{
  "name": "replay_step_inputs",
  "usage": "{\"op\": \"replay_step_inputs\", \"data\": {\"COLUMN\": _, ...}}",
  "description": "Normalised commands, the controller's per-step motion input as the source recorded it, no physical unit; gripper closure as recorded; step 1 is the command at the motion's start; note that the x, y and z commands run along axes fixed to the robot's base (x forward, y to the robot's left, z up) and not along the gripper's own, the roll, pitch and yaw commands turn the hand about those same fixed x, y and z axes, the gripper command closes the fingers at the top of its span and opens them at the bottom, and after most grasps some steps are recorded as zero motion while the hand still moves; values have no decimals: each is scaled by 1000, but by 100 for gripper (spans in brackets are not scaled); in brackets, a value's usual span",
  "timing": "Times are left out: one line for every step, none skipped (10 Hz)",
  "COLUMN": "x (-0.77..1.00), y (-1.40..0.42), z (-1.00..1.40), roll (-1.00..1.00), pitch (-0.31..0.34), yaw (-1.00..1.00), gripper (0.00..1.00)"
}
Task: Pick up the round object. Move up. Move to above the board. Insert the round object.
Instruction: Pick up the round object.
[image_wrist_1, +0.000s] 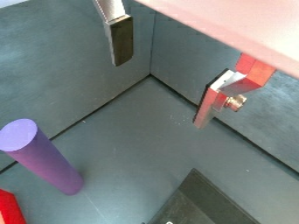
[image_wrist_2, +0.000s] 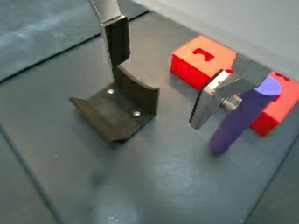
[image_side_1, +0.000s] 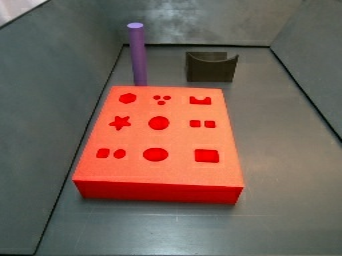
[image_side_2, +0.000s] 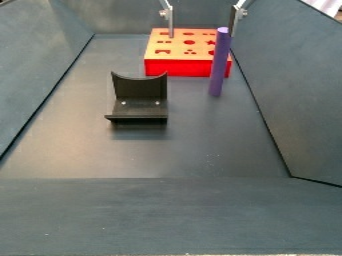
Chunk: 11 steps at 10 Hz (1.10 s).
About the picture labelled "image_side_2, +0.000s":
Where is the red shape-sorter board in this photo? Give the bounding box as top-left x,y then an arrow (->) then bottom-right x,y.
144,28 -> 216,77

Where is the black curved peg holder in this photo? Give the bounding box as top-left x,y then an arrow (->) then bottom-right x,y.
104,72 -> 168,122

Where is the purple cylinder peg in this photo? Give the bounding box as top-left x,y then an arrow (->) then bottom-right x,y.
208,27 -> 231,96

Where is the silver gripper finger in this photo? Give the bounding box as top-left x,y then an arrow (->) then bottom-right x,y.
228,0 -> 247,36
158,0 -> 173,38

